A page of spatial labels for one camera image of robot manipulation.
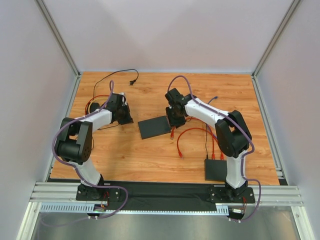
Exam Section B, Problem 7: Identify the orange ethernet cable lower loop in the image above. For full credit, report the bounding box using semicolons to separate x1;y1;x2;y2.
176;127;218;159

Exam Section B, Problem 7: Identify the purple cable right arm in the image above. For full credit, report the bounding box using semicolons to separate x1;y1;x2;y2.
166;75;262;223

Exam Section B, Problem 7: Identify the grey slotted cable duct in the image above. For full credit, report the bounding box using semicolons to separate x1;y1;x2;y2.
39;202;230;215

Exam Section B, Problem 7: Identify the black network switch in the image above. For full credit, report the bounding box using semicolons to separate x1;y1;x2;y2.
204;159;227;182
138;115;171;140

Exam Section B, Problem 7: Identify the left aluminium frame post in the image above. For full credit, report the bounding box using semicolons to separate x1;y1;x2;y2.
34;0;82;76

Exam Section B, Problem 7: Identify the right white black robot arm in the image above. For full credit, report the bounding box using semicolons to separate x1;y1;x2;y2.
165;88;252;200

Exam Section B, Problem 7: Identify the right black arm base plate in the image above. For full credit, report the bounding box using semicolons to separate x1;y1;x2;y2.
208;185;256;204

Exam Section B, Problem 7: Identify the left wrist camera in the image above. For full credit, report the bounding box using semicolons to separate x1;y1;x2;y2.
120;92;128;106

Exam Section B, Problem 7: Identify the right aluminium frame post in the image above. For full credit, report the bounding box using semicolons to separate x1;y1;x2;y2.
251;0;302;77

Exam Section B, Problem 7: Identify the aluminium frame post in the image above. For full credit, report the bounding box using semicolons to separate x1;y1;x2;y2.
34;0;82;76
251;0;302;77

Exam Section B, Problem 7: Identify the aluminium front rail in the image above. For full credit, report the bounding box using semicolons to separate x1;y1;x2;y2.
30;182;304;207

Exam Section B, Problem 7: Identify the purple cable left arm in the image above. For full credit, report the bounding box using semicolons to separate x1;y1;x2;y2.
39;79;130;227

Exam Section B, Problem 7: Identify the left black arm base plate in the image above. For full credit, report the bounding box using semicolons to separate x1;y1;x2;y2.
75;184;123;202

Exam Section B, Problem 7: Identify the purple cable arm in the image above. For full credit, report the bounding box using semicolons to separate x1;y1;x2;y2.
166;75;262;223
39;79;130;227

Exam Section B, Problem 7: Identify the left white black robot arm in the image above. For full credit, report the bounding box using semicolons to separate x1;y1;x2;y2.
52;92;133;201

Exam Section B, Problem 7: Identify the black power cable with plug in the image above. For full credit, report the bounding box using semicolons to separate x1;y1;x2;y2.
91;69;140;151

